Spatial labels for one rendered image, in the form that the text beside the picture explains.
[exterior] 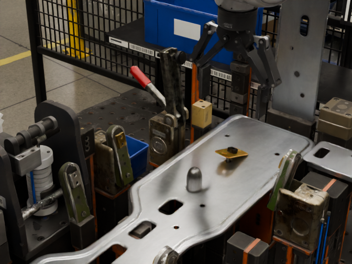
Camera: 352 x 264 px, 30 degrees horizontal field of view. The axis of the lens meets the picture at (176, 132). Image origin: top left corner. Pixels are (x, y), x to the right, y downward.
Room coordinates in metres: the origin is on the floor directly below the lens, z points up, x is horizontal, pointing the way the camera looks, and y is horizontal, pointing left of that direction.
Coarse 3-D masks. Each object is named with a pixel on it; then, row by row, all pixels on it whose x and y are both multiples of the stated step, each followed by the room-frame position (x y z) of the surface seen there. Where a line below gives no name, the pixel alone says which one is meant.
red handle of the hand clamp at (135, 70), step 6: (132, 72) 1.33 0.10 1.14; (138, 72) 1.33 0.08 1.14; (138, 78) 1.32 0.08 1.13; (144, 78) 1.32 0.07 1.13; (144, 84) 1.31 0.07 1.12; (150, 84) 1.31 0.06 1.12; (150, 90) 1.30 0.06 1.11; (156, 90) 1.30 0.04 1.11; (156, 96) 1.29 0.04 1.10; (162, 96) 1.30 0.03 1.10; (162, 102) 1.28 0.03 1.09; (180, 114) 1.27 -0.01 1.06
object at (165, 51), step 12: (168, 48) 1.29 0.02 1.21; (168, 60) 1.26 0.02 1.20; (180, 60) 1.25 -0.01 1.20; (168, 72) 1.26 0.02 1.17; (168, 84) 1.26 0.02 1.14; (180, 84) 1.28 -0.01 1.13; (168, 96) 1.26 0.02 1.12; (180, 96) 1.28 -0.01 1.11; (168, 108) 1.26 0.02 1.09; (180, 108) 1.27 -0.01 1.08; (180, 120) 1.27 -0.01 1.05
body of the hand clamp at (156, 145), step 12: (156, 120) 1.27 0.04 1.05; (156, 132) 1.27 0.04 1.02; (168, 132) 1.25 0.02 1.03; (180, 132) 1.27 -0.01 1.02; (156, 144) 1.27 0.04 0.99; (168, 144) 1.25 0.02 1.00; (180, 144) 1.27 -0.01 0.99; (156, 156) 1.27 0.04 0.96; (168, 156) 1.25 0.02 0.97; (168, 204) 1.25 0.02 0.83
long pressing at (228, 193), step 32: (224, 128) 1.32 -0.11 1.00; (256, 128) 1.33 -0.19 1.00; (192, 160) 1.19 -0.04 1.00; (224, 160) 1.19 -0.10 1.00; (256, 160) 1.19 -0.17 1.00; (160, 192) 1.07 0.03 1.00; (224, 192) 1.07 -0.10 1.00; (256, 192) 1.07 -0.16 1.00; (128, 224) 0.96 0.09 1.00; (160, 224) 0.97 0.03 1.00; (192, 224) 0.97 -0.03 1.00; (224, 224) 0.97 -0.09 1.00; (64, 256) 0.87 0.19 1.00; (96, 256) 0.88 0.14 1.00; (128, 256) 0.88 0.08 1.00
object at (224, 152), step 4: (228, 148) 1.19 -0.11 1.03; (232, 148) 1.20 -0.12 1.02; (236, 148) 1.20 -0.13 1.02; (216, 152) 1.17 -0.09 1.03; (220, 152) 1.17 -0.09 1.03; (224, 152) 1.18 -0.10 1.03; (228, 152) 1.18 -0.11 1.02; (232, 152) 1.18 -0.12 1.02; (236, 152) 1.19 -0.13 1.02; (240, 152) 1.20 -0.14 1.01; (244, 152) 1.21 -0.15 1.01; (224, 156) 1.16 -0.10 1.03; (228, 156) 1.16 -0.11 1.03; (232, 156) 1.16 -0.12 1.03; (236, 156) 1.17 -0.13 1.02
